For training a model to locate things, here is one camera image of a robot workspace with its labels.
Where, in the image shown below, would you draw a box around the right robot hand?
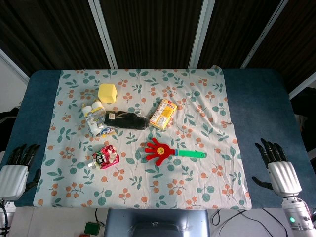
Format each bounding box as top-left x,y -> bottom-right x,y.
251,138 -> 302,198

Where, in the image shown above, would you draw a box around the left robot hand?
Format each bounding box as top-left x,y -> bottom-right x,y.
0,143 -> 42,201

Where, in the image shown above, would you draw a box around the red hand clapper toy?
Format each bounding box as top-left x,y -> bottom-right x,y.
139,137 -> 208,169

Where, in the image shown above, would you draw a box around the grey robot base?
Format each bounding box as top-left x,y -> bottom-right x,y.
104,208 -> 211,237

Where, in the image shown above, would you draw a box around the red pink drink pouch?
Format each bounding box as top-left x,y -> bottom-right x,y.
87,145 -> 121,170

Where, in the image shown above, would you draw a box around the green box on floor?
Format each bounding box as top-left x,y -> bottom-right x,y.
83,222 -> 101,235

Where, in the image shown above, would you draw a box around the pack of small white bottles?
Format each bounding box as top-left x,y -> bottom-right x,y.
81,99 -> 117,138

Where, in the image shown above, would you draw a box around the yellow sponge block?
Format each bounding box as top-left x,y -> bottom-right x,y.
97,83 -> 118,103

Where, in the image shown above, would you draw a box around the black socks in clear bag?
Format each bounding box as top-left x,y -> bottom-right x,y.
103,111 -> 151,131

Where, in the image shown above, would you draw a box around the yellow snack box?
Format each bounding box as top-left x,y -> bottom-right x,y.
149,98 -> 178,130

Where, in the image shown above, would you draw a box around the floral tablecloth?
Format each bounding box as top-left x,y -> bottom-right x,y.
33,65 -> 252,210

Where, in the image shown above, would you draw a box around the black cable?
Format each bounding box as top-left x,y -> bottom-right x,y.
94,208 -> 106,227
210,208 -> 288,237

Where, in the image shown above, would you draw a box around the white partition post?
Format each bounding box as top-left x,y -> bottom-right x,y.
288,71 -> 316,100
189,0 -> 216,69
87,0 -> 119,69
0,47 -> 30,84
240,0 -> 289,69

